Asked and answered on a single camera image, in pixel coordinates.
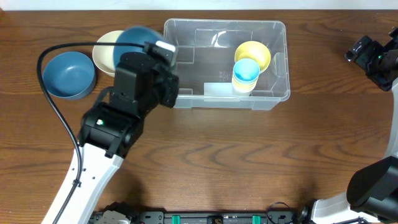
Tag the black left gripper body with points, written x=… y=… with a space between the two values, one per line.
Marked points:
x=168 y=97

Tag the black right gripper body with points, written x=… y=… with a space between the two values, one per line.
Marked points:
x=379 y=63

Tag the dark blue bowl front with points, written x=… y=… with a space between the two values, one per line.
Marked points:
x=134 y=35

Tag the dark blue bowl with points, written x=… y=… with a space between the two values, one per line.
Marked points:
x=134 y=35
x=70 y=75

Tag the clear plastic storage container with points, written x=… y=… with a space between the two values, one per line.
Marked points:
x=205 y=61

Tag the cream white plastic cup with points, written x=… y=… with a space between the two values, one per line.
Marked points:
x=242 y=92

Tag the yellow cup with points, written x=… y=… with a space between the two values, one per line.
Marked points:
x=244 y=86
x=235 y=79

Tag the light blue plastic cup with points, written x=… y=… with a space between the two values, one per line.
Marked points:
x=246 y=71

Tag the yellow small bowl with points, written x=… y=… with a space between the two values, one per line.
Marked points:
x=256 y=51

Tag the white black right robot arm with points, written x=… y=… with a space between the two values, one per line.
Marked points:
x=371 y=196

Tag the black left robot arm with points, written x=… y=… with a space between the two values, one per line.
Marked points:
x=110 y=128

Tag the cream large bowl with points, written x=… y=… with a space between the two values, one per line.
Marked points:
x=103 y=55

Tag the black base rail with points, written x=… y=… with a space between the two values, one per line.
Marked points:
x=278 y=213

